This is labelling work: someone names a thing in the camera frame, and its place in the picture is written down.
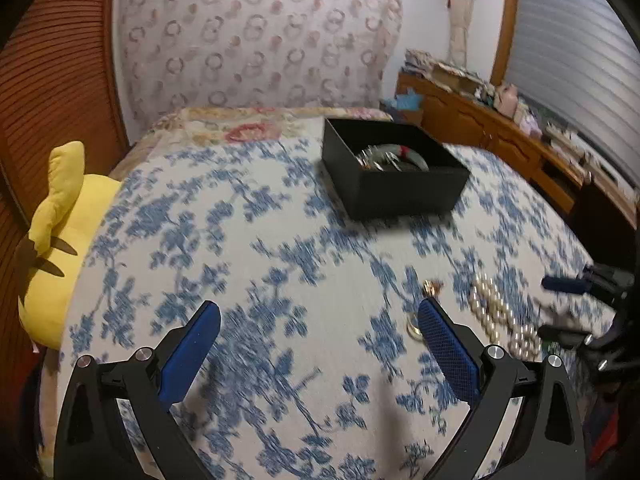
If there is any wooden sideboard cabinet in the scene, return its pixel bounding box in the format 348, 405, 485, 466
397, 72, 640, 233

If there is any blue floral blanket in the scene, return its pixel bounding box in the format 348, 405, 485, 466
37, 137, 621, 480

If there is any pink floral bedsheet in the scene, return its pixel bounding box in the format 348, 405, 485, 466
107, 106, 396, 181

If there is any blue tissue box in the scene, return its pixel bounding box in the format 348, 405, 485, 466
384, 87, 427, 114

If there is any white pearl necklace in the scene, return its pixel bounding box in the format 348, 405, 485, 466
470, 273, 544, 359

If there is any brown louvred wardrobe door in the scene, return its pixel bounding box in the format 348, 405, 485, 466
0, 0, 135, 311

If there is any pink thermos jug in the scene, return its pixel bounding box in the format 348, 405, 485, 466
499, 84, 522, 117

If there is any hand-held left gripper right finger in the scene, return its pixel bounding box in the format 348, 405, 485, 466
416, 296, 587, 480

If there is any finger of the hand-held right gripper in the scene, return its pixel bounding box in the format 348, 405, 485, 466
541, 265, 635, 297
537, 324, 598, 350

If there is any black jewelry box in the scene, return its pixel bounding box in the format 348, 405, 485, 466
321, 116, 471, 220

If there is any pale jade bangle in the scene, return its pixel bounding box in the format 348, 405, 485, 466
367, 142, 429, 173

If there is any circle patterned sheer curtain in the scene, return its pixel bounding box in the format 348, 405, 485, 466
111, 0, 405, 133

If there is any stack of papers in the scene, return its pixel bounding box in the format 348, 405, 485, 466
404, 49, 437, 79

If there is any yellow plush toy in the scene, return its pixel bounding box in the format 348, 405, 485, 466
17, 141, 123, 350

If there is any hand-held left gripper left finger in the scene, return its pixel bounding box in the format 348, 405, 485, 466
52, 300, 222, 480

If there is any silver chain necklace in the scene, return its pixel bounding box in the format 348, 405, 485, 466
355, 146, 388, 172

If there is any open cardboard box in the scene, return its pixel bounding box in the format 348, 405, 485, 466
432, 61, 482, 97

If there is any tied cream curtain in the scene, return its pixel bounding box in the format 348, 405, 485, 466
446, 0, 477, 68

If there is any grey window blind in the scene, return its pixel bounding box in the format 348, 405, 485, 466
502, 0, 640, 186

